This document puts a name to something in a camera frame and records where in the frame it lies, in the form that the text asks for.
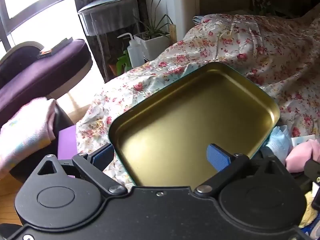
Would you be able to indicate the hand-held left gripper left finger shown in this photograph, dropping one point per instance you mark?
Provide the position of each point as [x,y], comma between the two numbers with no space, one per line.
[103,156]

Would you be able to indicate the pink cloth pouch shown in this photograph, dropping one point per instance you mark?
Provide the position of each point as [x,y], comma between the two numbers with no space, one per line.
[300,155]

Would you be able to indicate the purple box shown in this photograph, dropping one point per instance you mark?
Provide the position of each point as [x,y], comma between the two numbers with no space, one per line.
[67,142]

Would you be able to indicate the white wash bottle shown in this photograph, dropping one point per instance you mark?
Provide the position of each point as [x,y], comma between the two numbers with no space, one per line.
[133,52]

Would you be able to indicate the blue face mask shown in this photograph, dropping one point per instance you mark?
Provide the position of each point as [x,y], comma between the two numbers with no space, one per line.
[278,142]

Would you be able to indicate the potted plant in white pot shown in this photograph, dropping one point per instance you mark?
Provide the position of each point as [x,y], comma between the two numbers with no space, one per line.
[155,45]

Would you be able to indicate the green plastic toy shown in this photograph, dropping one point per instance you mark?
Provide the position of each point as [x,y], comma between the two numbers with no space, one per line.
[123,62]

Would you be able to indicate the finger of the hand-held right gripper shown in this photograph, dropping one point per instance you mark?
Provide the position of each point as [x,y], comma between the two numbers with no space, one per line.
[311,168]

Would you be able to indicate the black box on chair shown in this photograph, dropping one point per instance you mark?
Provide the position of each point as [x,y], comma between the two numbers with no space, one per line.
[56,47]

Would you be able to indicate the side table with grey cover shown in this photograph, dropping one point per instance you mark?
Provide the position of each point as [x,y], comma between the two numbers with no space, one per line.
[107,17]

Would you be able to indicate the white tissue pack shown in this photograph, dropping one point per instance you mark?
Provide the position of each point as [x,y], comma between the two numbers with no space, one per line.
[302,140]

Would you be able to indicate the gold metal tin box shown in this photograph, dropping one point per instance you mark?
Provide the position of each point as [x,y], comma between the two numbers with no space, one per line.
[190,120]

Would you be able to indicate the purple cushioned chair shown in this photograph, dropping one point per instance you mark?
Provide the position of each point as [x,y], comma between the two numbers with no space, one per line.
[37,75]

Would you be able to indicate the pink towel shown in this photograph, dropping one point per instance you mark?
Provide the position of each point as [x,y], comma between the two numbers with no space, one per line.
[25,135]

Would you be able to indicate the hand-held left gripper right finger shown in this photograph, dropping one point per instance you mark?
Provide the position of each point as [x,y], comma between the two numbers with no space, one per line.
[218,157]

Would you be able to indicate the floral bedspread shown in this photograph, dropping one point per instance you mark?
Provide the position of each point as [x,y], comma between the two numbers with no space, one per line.
[250,50]

